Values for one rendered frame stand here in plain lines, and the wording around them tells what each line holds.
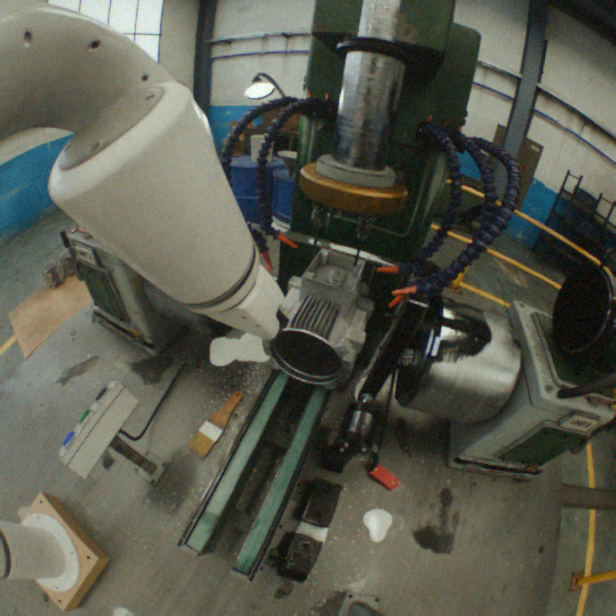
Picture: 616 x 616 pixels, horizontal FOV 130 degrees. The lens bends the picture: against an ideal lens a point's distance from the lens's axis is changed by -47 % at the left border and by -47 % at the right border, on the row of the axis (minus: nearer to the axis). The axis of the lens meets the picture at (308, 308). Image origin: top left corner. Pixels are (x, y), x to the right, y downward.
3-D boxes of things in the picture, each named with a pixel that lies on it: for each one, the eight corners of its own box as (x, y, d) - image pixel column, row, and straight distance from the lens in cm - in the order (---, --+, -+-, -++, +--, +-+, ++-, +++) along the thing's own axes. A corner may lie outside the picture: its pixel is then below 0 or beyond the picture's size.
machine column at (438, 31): (308, 264, 116) (343, 22, 102) (393, 291, 114) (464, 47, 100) (245, 360, 79) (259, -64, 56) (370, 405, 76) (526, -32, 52)
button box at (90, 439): (130, 399, 55) (110, 379, 54) (141, 401, 49) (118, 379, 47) (80, 469, 56) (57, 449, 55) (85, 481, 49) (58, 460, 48)
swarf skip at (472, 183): (415, 216, 466) (430, 168, 447) (417, 201, 556) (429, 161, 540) (480, 241, 488) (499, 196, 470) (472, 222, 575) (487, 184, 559)
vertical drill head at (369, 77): (311, 220, 62) (342, 1, 61) (390, 242, 60) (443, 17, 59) (277, 257, 47) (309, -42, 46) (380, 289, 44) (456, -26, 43)
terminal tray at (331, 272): (316, 273, 64) (320, 247, 60) (359, 287, 63) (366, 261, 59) (296, 304, 55) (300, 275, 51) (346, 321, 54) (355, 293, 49)
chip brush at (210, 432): (232, 388, 74) (232, 387, 74) (248, 397, 73) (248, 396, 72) (186, 448, 70) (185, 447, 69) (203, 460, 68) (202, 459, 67)
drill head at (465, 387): (372, 334, 75) (402, 258, 61) (496, 375, 89) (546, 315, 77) (351, 413, 60) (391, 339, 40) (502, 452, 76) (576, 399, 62)
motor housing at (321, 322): (294, 314, 75) (301, 255, 63) (360, 336, 73) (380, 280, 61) (261, 368, 63) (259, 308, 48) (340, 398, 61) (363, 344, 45)
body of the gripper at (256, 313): (152, 288, 26) (201, 322, 35) (245, 326, 21) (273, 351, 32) (189, 222, 28) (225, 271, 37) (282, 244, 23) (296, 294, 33)
